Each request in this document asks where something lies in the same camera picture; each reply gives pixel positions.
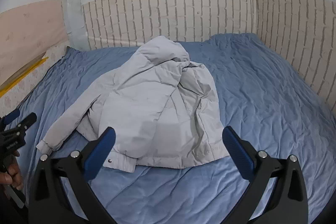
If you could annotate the person's left hand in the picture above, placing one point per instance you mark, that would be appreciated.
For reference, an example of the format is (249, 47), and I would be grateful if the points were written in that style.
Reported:
(14, 175)

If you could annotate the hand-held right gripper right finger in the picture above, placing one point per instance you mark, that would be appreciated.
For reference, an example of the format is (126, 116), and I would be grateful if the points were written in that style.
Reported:
(236, 150)

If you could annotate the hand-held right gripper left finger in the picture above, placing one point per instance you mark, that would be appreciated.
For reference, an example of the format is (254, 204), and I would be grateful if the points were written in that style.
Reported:
(101, 150)

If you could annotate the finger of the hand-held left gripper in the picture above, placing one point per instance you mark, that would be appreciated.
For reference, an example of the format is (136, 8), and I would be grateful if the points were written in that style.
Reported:
(26, 120)
(11, 116)

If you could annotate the clear plastic wall sheet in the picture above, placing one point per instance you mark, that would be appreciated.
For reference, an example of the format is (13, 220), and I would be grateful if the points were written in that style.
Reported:
(73, 8)

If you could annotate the yellow mattress strip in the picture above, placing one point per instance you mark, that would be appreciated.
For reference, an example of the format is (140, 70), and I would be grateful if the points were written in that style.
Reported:
(21, 77)

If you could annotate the blue bed sheet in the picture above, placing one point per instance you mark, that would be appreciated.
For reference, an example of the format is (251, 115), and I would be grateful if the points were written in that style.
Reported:
(249, 82)

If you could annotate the pink headboard panel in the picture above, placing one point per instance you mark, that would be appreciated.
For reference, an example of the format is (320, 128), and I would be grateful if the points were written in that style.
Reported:
(29, 29)

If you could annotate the light grey puffer jacket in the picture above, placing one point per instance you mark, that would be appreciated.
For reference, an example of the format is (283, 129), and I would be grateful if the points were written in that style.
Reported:
(147, 108)

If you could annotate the floral white mattress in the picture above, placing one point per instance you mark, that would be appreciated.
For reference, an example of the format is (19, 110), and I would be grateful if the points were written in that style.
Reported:
(23, 77)

